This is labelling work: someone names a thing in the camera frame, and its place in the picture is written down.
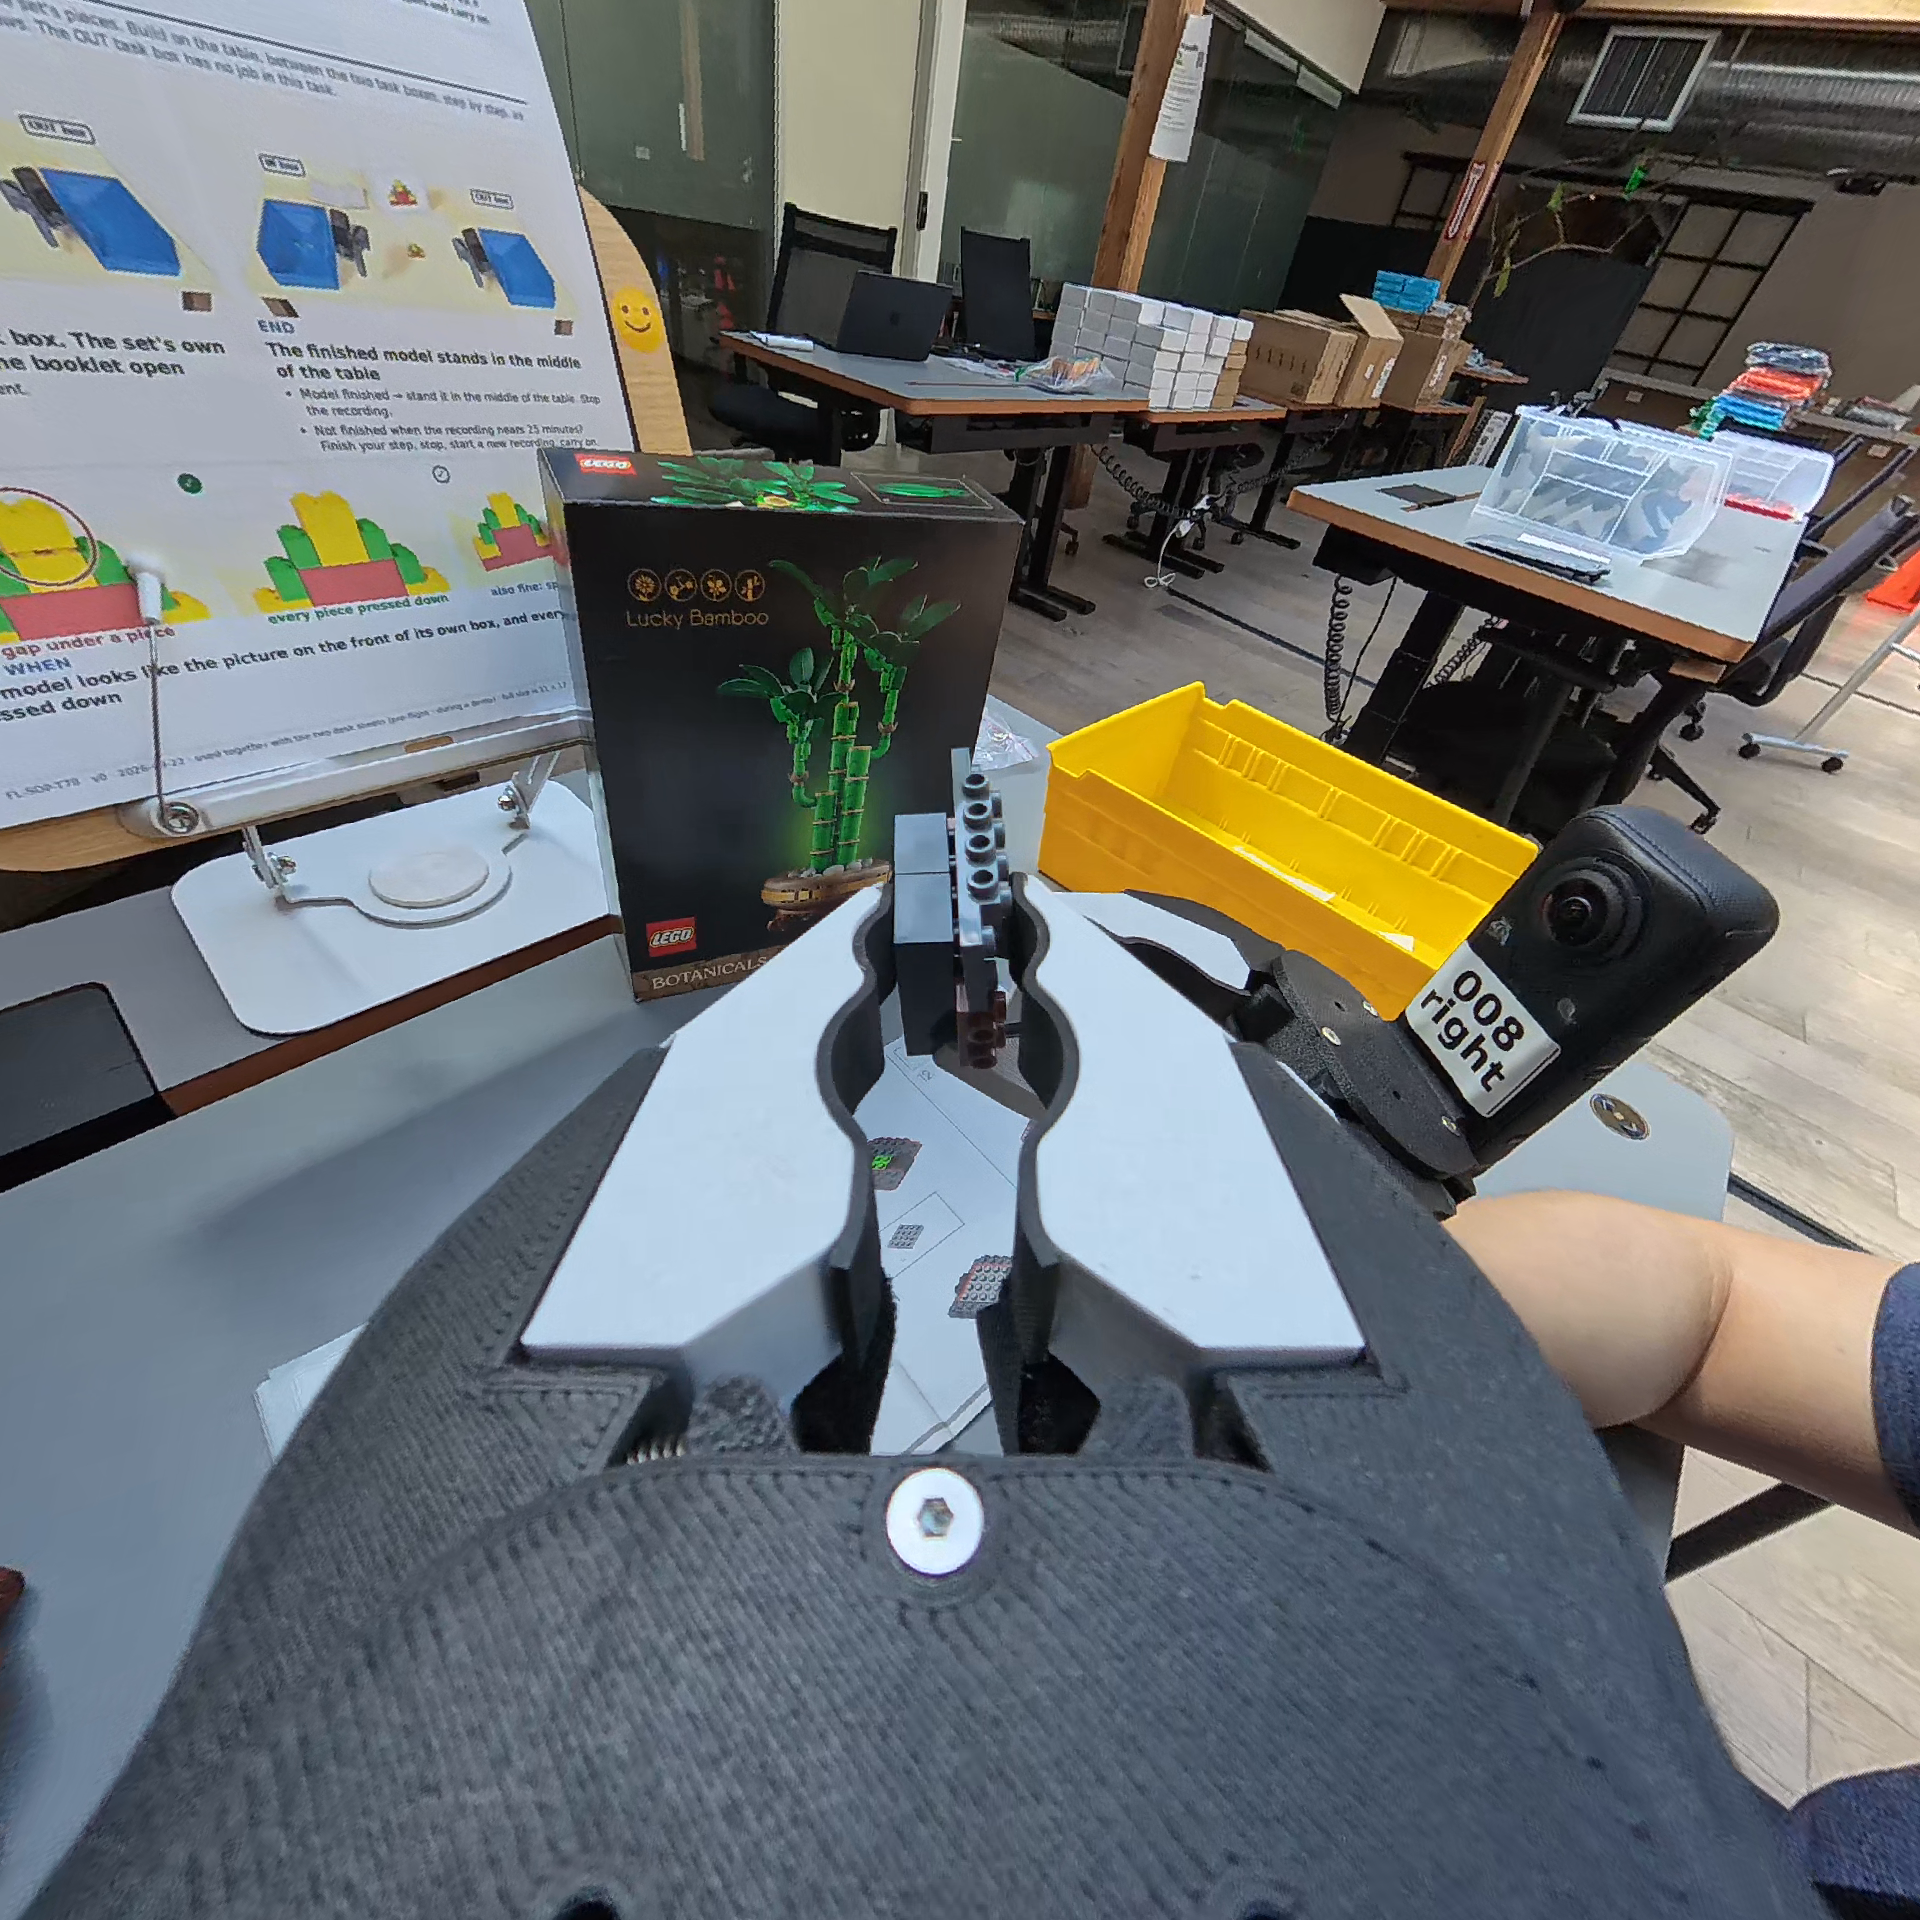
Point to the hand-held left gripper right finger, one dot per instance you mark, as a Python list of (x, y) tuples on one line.
[(1185, 1200)]

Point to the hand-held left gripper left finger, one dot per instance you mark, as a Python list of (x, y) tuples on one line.
[(690, 1200)]

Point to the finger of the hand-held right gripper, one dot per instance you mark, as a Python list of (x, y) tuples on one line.
[(1185, 937)]

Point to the grey brick plate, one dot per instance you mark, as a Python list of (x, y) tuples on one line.
[(975, 819)]

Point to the dark grey Lego assembly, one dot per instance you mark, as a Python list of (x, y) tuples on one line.
[(922, 931)]

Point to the person's right forearm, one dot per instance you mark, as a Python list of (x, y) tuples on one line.
[(1652, 1306)]

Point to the grey office desk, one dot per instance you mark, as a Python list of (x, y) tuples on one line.
[(1680, 585), (930, 388)]

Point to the black desk pad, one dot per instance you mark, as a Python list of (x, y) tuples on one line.
[(60, 1072)]

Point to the yellow plastic bin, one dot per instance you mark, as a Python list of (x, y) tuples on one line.
[(1109, 839)]

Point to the instruction booklet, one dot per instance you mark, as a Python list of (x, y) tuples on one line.
[(930, 1185)]

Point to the clear plastic bag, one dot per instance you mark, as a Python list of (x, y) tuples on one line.
[(1008, 738)]

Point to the whiteboard on wheels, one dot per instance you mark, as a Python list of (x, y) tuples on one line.
[(1853, 697)]

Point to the black office chair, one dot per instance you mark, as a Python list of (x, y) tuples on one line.
[(998, 292), (1800, 629), (818, 277)]

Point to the black flat device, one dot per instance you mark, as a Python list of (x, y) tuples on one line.
[(1545, 557)]

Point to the orange traffic cone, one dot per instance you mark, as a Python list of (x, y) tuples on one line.
[(1897, 579)]

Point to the clear plastic organizer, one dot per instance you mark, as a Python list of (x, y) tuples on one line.
[(1606, 487)]

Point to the clear plastic container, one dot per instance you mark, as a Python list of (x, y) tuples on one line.
[(1778, 476)]

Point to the black table mat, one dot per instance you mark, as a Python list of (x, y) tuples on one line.
[(1434, 495)]

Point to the black bamboo set box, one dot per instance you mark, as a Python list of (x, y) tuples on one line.
[(720, 720)]

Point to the white stand base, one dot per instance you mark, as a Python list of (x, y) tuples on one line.
[(270, 931)]

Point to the stack of colourful packets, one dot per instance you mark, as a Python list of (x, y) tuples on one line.
[(1778, 388)]

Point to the person's blue shirt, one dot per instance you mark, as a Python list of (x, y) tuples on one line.
[(1902, 1395)]

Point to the snack bag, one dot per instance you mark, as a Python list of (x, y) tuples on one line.
[(1060, 370)]

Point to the stack of white boxes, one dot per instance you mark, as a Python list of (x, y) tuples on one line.
[(1149, 347)]

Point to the cardboard box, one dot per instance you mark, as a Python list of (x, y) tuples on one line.
[(1298, 356), (1417, 360)]

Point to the black laptop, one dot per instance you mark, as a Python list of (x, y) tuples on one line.
[(893, 317)]

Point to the brown round brick pot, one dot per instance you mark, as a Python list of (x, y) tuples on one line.
[(10, 1599)]

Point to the paper notice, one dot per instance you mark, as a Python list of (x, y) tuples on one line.
[(1177, 82)]

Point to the printed instruction sheet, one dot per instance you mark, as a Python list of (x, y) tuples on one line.
[(300, 376)]

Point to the wall vent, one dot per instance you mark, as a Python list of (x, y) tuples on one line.
[(1641, 76)]

